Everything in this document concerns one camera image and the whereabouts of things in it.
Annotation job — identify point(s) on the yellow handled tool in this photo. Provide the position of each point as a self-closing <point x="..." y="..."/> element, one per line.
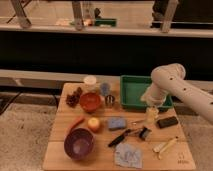
<point x="161" y="148"/>

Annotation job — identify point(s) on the red bowl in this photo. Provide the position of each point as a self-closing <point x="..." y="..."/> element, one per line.
<point x="90" y="102"/>

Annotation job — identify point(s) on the dark grape bunch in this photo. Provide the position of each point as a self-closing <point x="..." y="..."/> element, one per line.
<point x="73" y="99"/>

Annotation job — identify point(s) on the green box in background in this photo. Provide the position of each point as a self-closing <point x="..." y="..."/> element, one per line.
<point x="106" y="21"/>

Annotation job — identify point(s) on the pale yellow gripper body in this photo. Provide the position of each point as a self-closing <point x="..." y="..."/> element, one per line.
<point x="151" y="114"/>

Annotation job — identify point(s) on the blue plastic cup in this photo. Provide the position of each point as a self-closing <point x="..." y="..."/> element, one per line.
<point x="104" y="89"/>

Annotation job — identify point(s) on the wooden board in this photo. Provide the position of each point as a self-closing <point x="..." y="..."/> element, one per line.
<point x="176" y="158"/>

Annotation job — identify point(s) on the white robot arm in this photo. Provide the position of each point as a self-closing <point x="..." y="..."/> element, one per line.
<point x="170" y="79"/>

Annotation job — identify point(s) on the green plastic tray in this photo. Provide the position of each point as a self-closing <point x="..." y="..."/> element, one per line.
<point x="131" y="89"/>

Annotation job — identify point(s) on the white lidded jar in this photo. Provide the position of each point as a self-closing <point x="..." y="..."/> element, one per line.
<point x="90" y="82"/>

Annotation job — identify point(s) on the metal spoon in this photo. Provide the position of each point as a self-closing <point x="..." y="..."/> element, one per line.
<point x="137" y="122"/>

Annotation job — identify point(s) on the blue sponge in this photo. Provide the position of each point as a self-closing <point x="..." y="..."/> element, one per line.
<point x="115" y="123"/>

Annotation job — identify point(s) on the yellow red apple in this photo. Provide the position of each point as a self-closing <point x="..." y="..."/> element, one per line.
<point x="94" y="124"/>

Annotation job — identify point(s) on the purple bowl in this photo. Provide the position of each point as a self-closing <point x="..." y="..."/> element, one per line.
<point x="79" y="143"/>

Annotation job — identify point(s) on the orange carrot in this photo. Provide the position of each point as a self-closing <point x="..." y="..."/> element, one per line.
<point x="75" y="123"/>

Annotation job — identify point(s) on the blue patterned cloth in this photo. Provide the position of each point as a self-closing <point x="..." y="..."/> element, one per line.
<point x="126" y="155"/>

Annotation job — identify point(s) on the black binder clip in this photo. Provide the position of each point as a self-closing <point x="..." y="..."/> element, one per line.
<point x="144" y="133"/>

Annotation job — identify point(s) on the small metal cup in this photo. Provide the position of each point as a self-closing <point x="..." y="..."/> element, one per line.
<point x="109" y="100"/>

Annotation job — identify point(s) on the black rectangular block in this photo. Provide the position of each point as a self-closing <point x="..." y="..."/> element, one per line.
<point x="167" y="122"/>

